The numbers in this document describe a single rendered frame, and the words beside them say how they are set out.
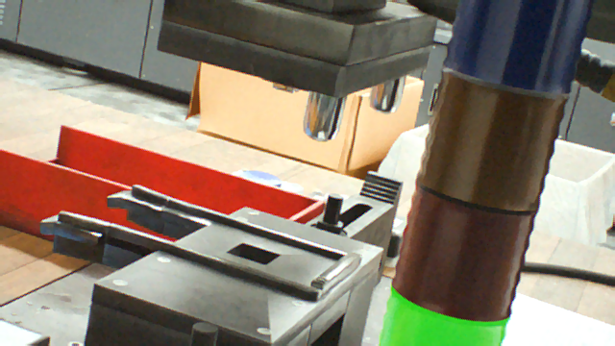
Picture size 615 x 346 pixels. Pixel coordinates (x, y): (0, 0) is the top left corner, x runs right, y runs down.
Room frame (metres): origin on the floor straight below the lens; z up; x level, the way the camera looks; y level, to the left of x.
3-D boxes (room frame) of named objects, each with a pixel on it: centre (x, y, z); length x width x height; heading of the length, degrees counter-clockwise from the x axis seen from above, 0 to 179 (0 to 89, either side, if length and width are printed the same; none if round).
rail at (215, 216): (0.67, 0.01, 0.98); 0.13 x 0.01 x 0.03; 72
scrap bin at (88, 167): (0.85, 0.11, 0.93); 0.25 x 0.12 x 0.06; 72
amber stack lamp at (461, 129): (0.33, -0.05, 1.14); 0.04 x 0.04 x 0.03
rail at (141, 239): (0.59, 0.04, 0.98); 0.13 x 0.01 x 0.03; 72
